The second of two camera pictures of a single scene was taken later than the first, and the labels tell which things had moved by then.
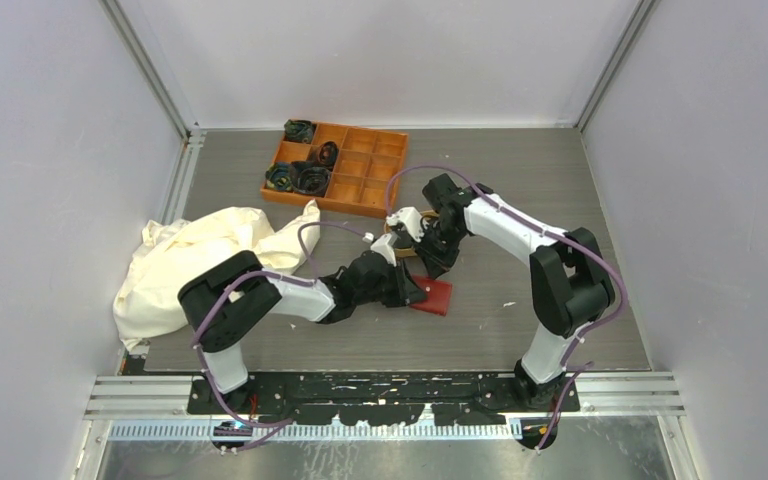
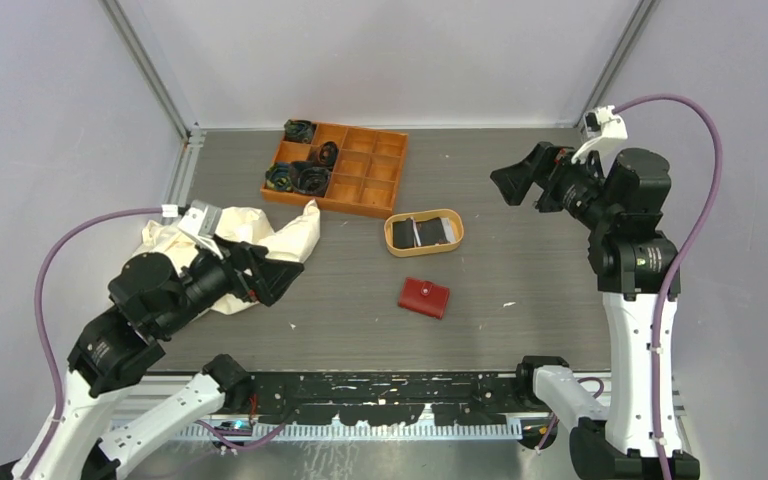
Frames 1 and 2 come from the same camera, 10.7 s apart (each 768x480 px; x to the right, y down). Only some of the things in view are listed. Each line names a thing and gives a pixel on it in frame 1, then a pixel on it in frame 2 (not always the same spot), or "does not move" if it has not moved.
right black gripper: x=437 y=264 → x=548 y=165
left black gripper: x=406 y=292 → x=271 y=279
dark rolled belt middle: x=328 y=154 does not move
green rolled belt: x=278 y=175 does not move
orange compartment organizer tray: x=366 y=162 does not move
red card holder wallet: x=438 y=295 does not move
